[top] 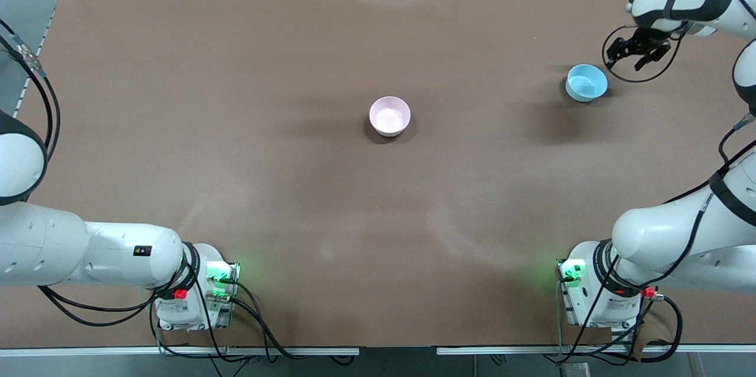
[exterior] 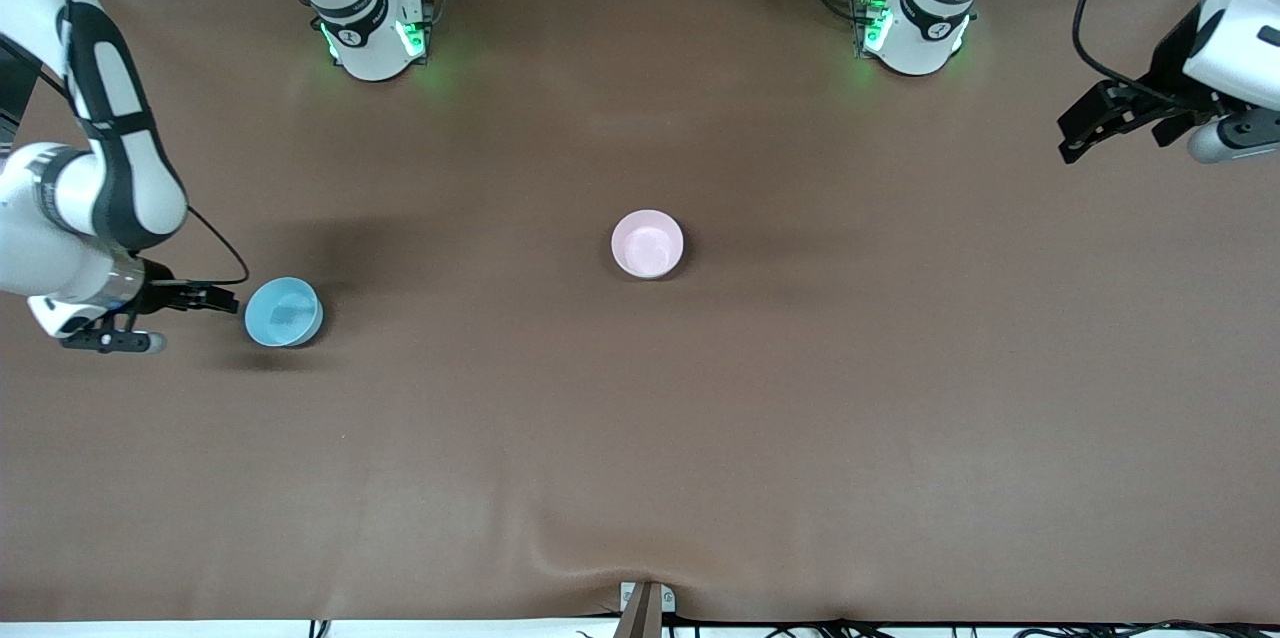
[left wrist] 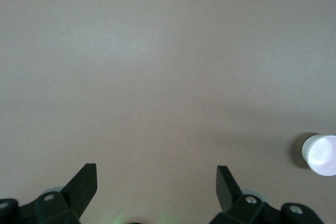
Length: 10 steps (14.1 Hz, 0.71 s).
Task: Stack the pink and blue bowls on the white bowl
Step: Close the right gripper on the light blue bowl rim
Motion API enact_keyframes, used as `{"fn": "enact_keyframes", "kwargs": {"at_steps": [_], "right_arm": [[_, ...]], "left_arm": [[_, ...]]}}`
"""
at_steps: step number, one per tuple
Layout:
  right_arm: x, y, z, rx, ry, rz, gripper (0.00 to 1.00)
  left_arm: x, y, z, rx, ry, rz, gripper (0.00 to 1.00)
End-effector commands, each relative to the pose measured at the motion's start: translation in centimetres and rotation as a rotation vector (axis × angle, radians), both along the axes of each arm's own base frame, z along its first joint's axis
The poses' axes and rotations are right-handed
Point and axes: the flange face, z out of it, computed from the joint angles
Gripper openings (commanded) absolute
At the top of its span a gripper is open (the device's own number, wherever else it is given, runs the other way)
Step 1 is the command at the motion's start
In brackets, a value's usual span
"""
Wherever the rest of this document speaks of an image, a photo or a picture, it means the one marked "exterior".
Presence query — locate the light blue bowl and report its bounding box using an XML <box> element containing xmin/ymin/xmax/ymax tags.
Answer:
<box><xmin>244</xmin><ymin>277</ymin><xmax>325</xmax><ymax>349</ymax></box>

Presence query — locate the light pink bowl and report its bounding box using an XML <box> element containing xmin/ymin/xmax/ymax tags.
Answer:
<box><xmin>611</xmin><ymin>209</ymin><xmax>685</xmax><ymax>280</ymax></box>

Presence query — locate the green lit base box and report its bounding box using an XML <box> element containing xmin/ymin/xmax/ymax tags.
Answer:
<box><xmin>395</xmin><ymin>0</ymin><xmax>434</xmax><ymax>59</ymax></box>
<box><xmin>852</xmin><ymin>0</ymin><xmax>893</xmax><ymax>57</ymax></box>

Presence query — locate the brown table mat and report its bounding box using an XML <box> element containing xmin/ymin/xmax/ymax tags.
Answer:
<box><xmin>0</xmin><ymin>0</ymin><xmax>1280</xmax><ymax>624</ymax></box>

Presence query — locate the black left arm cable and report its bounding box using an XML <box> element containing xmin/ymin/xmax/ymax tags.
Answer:
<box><xmin>1073</xmin><ymin>0</ymin><xmax>1201</xmax><ymax>109</ymax></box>

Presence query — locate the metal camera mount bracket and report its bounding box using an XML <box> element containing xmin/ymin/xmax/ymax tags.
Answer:
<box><xmin>619</xmin><ymin>580</ymin><xmax>677</xmax><ymax>638</ymax></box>

